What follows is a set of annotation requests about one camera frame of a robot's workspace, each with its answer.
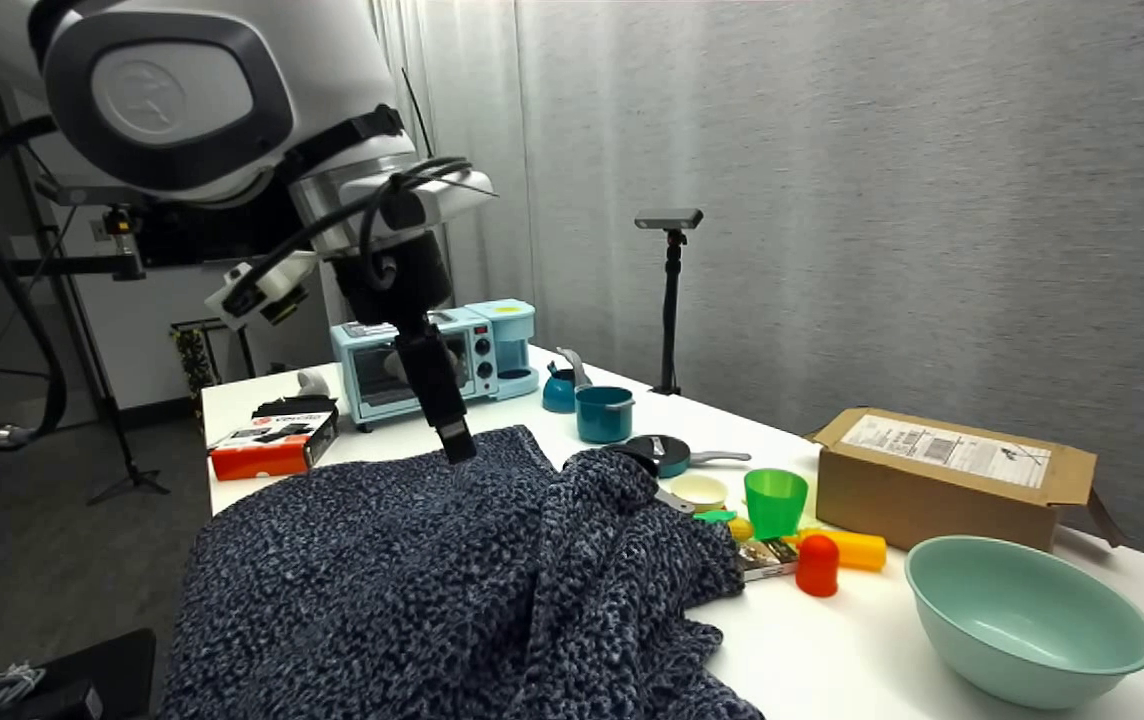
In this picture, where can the brown cardboard box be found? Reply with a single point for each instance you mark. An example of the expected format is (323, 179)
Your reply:
(944, 483)

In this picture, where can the green plastic cup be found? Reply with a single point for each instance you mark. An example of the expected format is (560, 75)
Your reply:
(776, 507)

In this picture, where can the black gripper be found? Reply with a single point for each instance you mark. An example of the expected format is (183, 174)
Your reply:
(393, 286)

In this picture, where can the dark blue knitted blanket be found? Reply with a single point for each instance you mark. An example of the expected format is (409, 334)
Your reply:
(466, 585)

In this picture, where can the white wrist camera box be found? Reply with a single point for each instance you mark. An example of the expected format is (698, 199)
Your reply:
(260, 286)

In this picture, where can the light blue toy oven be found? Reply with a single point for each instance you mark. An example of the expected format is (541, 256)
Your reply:
(492, 354)

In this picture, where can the teal toy pot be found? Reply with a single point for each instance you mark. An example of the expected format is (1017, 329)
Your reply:
(606, 417)

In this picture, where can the teal toy kettle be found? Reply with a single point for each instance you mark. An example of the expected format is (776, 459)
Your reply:
(560, 384)

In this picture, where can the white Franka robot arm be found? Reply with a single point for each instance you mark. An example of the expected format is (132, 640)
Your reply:
(184, 104)

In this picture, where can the mint green bowl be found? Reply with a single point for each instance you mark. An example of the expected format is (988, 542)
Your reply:
(1026, 623)

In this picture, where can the black camera tripod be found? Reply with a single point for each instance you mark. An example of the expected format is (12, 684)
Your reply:
(668, 315)

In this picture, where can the yellow toy block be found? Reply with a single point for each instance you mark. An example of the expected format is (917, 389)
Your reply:
(857, 550)

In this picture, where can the black camera bar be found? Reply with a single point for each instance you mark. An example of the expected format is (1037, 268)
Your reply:
(668, 216)

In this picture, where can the red orange plastic cup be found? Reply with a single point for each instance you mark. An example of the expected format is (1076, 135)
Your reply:
(819, 567)

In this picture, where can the pale yellow plate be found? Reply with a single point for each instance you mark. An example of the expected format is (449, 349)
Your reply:
(698, 489)

